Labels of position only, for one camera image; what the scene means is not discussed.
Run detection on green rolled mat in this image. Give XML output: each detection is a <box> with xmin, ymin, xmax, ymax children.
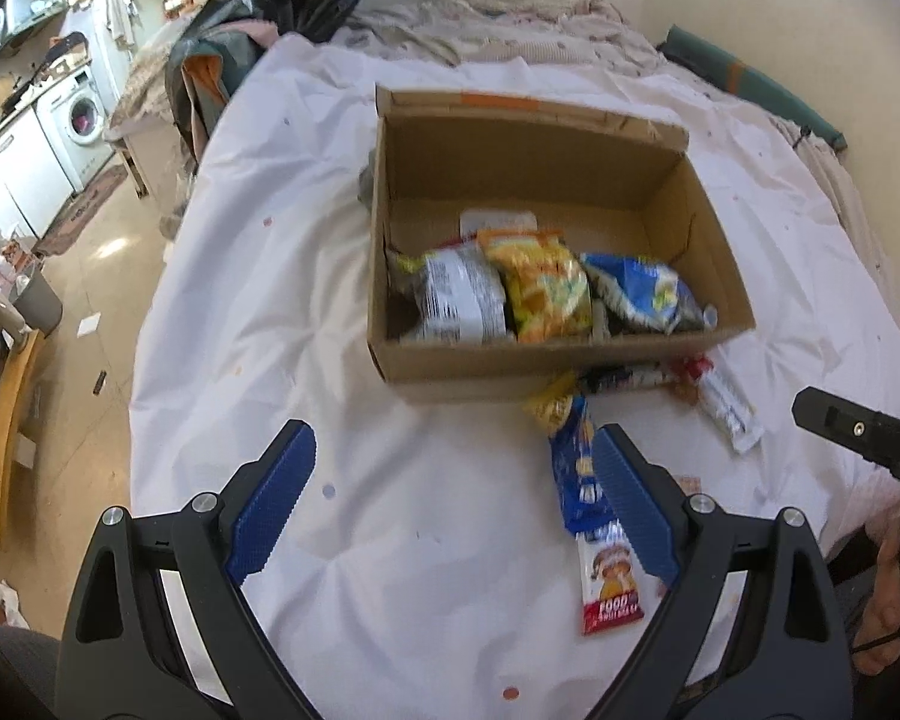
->
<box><xmin>658</xmin><ymin>24</ymin><xmax>847</xmax><ymax>151</ymax></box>

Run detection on red white snack packet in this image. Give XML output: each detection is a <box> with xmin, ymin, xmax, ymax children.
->
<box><xmin>574</xmin><ymin>525</ymin><xmax>646</xmax><ymax>637</ymax></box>

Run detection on white washing machine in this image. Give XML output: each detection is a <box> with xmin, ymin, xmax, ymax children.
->
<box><xmin>36</xmin><ymin>66</ymin><xmax>115</xmax><ymax>192</ymax></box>

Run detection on black white snack packet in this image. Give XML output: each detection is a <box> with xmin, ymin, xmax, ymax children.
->
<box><xmin>583</xmin><ymin>360</ymin><xmax>677</xmax><ymax>395</ymax></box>

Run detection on blue snack packet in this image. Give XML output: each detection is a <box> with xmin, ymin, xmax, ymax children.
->
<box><xmin>547</xmin><ymin>394</ymin><xmax>623</xmax><ymax>537</ymax></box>

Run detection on person's right hand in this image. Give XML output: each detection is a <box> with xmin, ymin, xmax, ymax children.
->
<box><xmin>851</xmin><ymin>516</ymin><xmax>900</xmax><ymax>677</ymax></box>

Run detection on white plastic bag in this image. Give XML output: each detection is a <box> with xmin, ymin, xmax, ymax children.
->
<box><xmin>0</xmin><ymin>577</ymin><xmax>27</xmax><ymax>627</ymax></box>

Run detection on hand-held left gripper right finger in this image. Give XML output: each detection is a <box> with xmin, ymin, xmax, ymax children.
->
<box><xmin>589</xmin><ymin>422</ymin><xmax>856</xmax><ymax>720</ymax></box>

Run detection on floral quilt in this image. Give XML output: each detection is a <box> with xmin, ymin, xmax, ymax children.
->
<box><xmin>105</xmin><ymin>52</ymin><xmax>188</xmax><ymax>140</ymax></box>

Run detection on person's dark trouser leg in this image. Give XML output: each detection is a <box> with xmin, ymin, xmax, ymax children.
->
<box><xmin>0</xmin><ymin>626</ymin><xmax>65</xmax><ymax>720</ymax></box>

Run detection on rumpled beige duvet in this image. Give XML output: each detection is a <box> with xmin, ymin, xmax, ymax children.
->
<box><xmin>341</xmin><ymin>0</ymin><xmax>657</xmax><ymax>72</ymax></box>

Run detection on wooden chair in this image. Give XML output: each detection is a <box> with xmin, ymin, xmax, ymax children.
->
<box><xmin>0</xmin><ymin>330</ymin><xmax>46</xmax><ymax>548</ymax></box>

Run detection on small red snack packet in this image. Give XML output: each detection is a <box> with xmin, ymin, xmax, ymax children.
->
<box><xmin>671</xmin><ymin>356</ymin><xmax>715</xmax><ymax>400</ymax></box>

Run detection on yellow green snack packet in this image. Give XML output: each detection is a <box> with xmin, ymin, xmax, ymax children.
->
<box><xmin>478</xmin><ymin>229</ymin><xmax>595</xmax><ymax>344</ymax></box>

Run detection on white hanging towel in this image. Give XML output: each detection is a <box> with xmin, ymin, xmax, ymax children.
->
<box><xmin>103</xmin><ymin>0</ymin><xmax>137</xmax><ymax>46</ymax></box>

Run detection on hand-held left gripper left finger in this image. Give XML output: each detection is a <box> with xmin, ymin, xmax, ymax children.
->
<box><xmin>56</xmin><ymin>418</ymin><xmax>322</xmax><ymax>720</ymax></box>

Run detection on blue white chips packet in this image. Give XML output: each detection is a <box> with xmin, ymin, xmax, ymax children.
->
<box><xmin>581</xmin><ymin>251</ymin><xmax>721</xmax><ymax>336</ymax></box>

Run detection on grey trash bin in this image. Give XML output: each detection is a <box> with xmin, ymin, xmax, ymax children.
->
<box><xmin>11</xmin><ymin>270</ymin><xmax>65</xmax><ymax>335</ymax></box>

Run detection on orange green bag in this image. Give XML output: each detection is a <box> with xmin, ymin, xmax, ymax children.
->
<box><xmin>180</xmin><ymin>26</ymin><xmax>271</xmax><ymax>151</ymax></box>

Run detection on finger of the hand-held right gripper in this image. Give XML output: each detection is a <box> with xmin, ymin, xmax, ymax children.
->
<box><xmin>791</xmin><ymin>388</ymin><xmax>882</xmax><ymax>467</ymax></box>

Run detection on slim white blue packet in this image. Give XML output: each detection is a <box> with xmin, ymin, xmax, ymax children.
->
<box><xmin>694</xmin><ymin>367</ymin><xmax>764</xmax><ymax>455</ymax></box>

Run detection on orange yellow snack packet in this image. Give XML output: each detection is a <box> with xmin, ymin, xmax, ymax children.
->
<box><xmin>525</xmin><ymin>371</ymin><xmax>580</xmax><ymax>437</ymax></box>

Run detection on brown cardboard box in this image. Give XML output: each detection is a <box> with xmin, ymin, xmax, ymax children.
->
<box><xmin>365</xmin><ymin>84</ymin><xmax>757</xmax><ymax>404</ymax></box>

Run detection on white kitchen cabinets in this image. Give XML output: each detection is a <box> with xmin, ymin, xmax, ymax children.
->
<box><xmin>0</xmin><ymin>109</ymin><xmax>72</xmax><ymax>241</ymax></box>

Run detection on patterned floor rug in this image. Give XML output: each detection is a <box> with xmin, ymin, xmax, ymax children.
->
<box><xmin>34</xmin><ymin>161</ymin><xmax>128</xmax><ymax>256</ymax></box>

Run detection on white grey snack packet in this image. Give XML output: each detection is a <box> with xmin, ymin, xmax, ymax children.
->
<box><xmin>390</xmin><ymin>240</ymin><xmax>509</xmax><ymax>346</ymax></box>

